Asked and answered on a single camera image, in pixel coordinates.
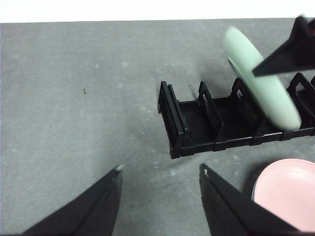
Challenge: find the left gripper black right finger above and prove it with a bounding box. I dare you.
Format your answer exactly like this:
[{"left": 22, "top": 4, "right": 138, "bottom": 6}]
[{"left": 199, "top": 163, "right": 306, "bottom": 236}]

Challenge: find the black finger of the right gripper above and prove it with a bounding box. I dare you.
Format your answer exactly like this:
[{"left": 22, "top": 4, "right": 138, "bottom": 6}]
[{"left": 252, "top": 15, "right": 315, "bottom": 78}]

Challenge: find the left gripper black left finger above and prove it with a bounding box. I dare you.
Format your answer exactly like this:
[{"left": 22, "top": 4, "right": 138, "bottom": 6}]
[{"left": 21, "top": 165, "right": 123, "bottom": 236}]

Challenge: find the green plate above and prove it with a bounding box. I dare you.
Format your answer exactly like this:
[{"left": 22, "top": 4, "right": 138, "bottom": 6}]
[{"left": 222, "top": 26, "right": 302, "bottom": 130}]

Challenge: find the pink plate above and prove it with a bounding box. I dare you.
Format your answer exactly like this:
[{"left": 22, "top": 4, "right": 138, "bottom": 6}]
[{"left": 252, "top": 158, "right": 315, "bottom": 232}]

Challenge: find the black plastic dish rack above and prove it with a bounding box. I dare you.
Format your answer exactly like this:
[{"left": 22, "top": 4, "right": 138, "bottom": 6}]
[{"left": 157, "top": 72, "right": 315, "bottom": 159}]

